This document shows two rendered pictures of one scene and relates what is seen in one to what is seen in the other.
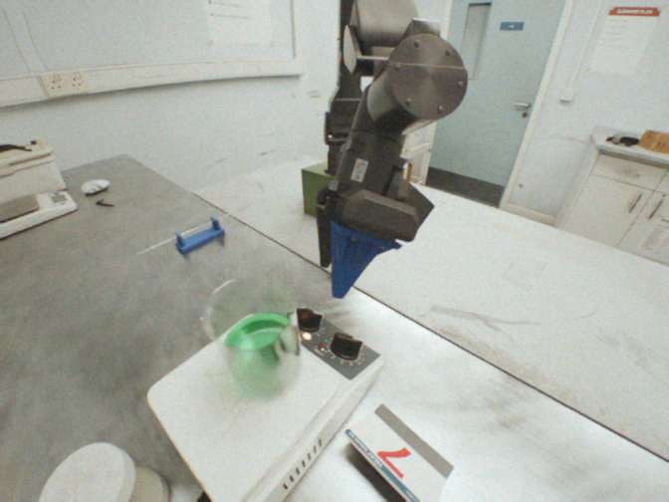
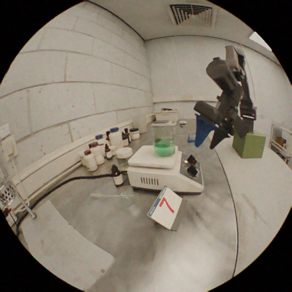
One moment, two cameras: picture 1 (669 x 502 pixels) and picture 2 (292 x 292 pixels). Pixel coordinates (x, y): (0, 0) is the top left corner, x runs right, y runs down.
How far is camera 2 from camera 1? 0.20 m
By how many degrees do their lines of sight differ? 65
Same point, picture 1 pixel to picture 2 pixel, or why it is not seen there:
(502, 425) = (208, 243)
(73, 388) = not seen: hidden behind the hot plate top
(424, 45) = (215, 62)
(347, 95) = (245, 98)
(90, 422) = not seen: hidden behind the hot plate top
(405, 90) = (210, 72)
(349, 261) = (201, 130)
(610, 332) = not seen: outside the picture
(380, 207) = (203, 105)
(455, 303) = (252, 199)
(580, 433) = (223, 272)
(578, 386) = (249, 260)
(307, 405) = (159, 162)
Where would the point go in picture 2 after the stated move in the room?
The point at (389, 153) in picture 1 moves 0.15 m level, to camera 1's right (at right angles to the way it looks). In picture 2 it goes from (227, 100) to (281, 110)
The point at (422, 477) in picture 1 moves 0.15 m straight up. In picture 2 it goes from (164, 216) to (162, 143)
